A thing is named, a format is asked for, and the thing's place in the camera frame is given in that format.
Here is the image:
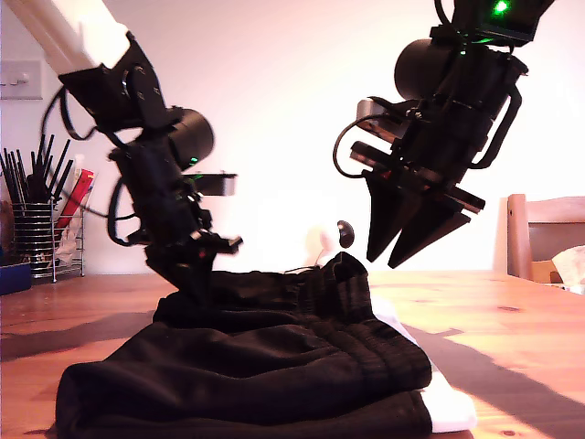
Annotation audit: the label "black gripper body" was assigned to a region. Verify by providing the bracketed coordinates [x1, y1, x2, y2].
[127, 187, 243, 267]
[350, 109, 493, 214]

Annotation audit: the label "black shorts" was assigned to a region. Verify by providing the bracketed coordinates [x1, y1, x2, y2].
[54, 251, 479, 439]

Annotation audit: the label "brown wooden chair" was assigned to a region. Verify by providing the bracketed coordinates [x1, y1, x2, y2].
[507, 194, 585, 281]

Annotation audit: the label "red paper packet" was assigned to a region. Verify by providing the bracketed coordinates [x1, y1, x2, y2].
[54, 168, 99, 232]

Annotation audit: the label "white plastic wrapper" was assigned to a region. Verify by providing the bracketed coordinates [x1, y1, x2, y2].
[57, 219, 87, 269]

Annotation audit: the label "small cardboard box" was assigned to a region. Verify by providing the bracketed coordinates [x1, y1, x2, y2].
[531, 260, 566, 285]

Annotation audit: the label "white tissue paper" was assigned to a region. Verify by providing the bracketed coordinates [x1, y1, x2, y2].
[551, 246, 585, 296]

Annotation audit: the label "blue box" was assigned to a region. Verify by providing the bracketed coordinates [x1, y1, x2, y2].
[0, 262, 34, 297]

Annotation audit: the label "brown wooden block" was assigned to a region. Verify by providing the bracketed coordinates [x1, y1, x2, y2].
[0, 200, 16, 266]

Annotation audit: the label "white dome security camera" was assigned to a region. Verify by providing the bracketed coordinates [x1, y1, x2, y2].
[318, 219, 358, 271]

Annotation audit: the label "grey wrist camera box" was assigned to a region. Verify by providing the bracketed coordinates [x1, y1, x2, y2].
[356, 94, 424, 138]
[180, 170, 239, 198]

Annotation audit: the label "chrome wire utensil caddy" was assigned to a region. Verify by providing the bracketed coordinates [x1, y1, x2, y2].
[12, 203, 88, 284]

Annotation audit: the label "flat black ribbon cable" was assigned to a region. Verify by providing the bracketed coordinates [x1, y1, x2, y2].
[61, 84, 104, 142]

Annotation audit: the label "white wall light switch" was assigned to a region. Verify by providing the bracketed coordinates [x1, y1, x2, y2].
[0, 59, 45, 101]

